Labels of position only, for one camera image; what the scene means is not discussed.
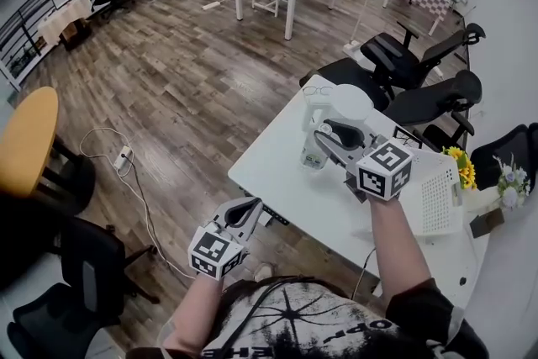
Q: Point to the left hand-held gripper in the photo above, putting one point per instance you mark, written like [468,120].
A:
[210,250]

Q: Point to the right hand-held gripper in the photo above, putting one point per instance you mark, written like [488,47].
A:
[384,170]

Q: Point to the clear plastic bottle with label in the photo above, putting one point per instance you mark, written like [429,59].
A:
[312,159]

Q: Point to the white plastic laundry basket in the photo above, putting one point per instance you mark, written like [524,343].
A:
[435,197]

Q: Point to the person's left forearm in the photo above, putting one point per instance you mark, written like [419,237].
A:
[193,307]

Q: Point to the person's right forearm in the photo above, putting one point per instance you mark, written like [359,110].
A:
[397,248]

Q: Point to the brown holder box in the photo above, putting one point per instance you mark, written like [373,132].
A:
[485,223]

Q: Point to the black under-table power strip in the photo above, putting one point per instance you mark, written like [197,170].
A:
[273,214]

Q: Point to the white kettle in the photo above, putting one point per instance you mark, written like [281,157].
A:
[351,103]

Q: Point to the white table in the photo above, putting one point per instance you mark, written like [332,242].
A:
[273,181]

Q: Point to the person's left shoe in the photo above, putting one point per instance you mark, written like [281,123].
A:
[262,272]

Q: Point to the thin-rimmed glasses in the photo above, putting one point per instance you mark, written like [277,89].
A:
[318,90]

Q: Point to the white floor stand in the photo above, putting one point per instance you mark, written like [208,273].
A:
[351,48]

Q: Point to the yellow sunflower bouquet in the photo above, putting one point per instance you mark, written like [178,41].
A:
[462,168]

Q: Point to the black white printed t-shirt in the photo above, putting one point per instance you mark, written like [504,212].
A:
[319,319]

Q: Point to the white power strip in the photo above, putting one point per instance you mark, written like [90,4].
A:
[210,6]
[122,157]

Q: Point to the pale blue flower bouquet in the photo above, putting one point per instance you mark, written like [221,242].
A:
[513,185]

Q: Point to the yellow round table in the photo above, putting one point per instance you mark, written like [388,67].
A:
[25,138]

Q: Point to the cream cloth table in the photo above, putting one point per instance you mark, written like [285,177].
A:
[63,19]

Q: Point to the black metal railing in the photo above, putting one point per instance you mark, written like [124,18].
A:
[25,33]

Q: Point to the black picture frame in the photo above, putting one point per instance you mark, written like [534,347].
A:
[407,137]

